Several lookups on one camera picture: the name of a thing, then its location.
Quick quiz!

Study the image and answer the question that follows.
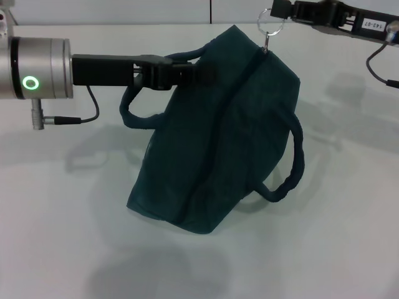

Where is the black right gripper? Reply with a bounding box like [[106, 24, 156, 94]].
[[270, 0, 399, 44]]

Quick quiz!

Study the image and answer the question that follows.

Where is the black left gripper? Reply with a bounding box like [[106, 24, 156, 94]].
[[70, 53, 218, 93]]

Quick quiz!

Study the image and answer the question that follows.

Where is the dark teal lunch bag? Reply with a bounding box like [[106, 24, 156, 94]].
[[118, 7, 305, 237]]

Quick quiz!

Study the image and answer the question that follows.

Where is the right gripper cable with plug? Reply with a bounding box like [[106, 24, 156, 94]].
[[365, 22, 399, 88]]

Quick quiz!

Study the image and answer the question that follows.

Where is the gripper cable with plug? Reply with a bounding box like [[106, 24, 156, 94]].
[[30, 85, 101, 132], [365, 22, 399, 88]]

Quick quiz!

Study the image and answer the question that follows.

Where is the left gripper cable with plug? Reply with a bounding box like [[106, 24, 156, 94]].
[[30, 85, 101, 132]]

